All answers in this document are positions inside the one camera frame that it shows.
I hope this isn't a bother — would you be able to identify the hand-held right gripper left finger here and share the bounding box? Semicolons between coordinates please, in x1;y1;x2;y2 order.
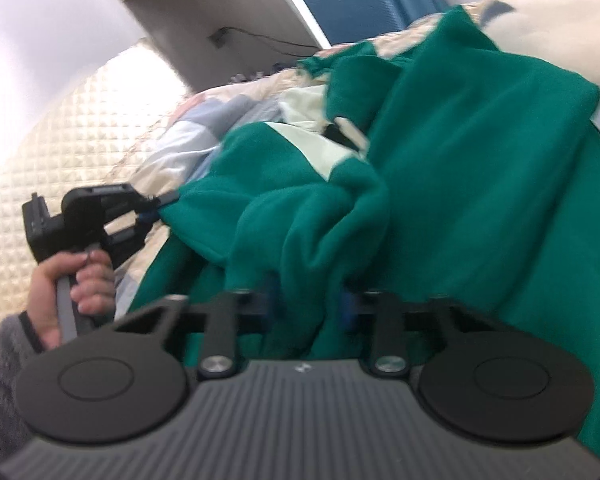
112;287;281;378

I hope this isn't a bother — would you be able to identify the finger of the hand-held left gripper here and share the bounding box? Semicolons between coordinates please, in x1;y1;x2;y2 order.
107;186;177;221
105;210;161;266

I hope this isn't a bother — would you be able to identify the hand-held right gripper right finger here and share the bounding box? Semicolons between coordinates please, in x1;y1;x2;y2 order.
340;287;501;378

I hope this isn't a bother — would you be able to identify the green sweatshirt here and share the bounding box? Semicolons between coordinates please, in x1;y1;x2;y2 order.
127;5;600;456

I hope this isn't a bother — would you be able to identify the person's left forearm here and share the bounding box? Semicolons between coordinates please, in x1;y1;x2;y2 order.
0;310;48;466

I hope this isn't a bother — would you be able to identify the person's left hand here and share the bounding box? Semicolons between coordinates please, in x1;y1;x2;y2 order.
27;250;116;351

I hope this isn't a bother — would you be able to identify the cream quilted headboard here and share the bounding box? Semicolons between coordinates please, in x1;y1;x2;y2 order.
0;40;191;351

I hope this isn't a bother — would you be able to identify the patchwork quilt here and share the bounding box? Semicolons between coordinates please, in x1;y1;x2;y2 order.
110;0;600;321

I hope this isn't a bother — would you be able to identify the blue chair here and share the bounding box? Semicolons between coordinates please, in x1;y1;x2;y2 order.
291;0;408;43

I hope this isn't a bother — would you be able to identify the black cable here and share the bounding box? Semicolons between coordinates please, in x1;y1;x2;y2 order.
225;25;326;58

